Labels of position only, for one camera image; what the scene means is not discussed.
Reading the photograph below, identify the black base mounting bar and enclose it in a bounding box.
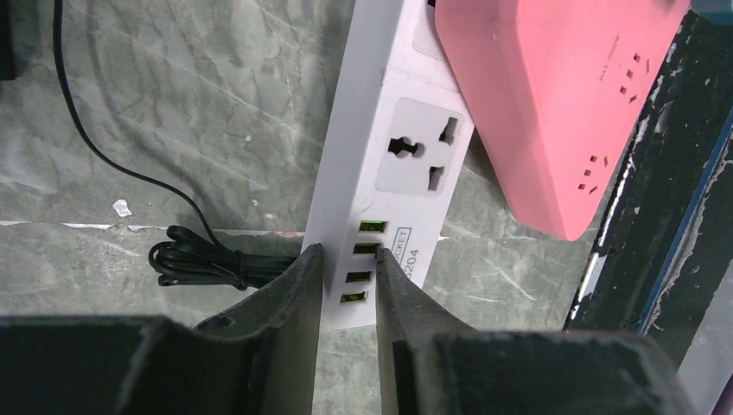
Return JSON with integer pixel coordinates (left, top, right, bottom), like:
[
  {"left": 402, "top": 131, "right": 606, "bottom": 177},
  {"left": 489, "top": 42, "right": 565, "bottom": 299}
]
[{"left": 564, "top": 11, "right": 732, "bottom": 365}]

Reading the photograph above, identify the pink triangular power strip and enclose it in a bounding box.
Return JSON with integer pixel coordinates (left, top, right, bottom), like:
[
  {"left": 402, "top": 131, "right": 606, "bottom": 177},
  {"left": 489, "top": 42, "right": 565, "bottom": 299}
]
[{"left": 435, "top": 1, "right": 690, "bottom": 240}]

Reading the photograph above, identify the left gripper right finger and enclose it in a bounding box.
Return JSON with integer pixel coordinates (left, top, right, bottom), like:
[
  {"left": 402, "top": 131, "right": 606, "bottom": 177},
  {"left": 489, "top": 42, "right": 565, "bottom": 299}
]
[{"left": 375, "top": 248, "right": 694, "bottom": 414}]

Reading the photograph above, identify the white power strip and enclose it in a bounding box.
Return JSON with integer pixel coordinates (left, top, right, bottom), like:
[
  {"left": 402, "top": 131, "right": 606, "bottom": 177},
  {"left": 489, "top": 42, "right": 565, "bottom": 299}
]
[{"left": 303, "top": 1, "right": 475, "bottom": 329}]

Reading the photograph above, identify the black power adapter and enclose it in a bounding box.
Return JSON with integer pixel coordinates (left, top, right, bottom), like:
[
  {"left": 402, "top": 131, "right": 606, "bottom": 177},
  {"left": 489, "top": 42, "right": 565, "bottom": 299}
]
[{"left": 0, "top": 0, "right": 299, "bottom": 292}]

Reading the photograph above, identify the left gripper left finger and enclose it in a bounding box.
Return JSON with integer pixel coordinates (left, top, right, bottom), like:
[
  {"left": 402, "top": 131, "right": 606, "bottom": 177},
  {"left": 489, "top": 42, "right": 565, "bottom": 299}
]
[{"left": 1, "top": 244, "right": 323, "bottom": 414}]

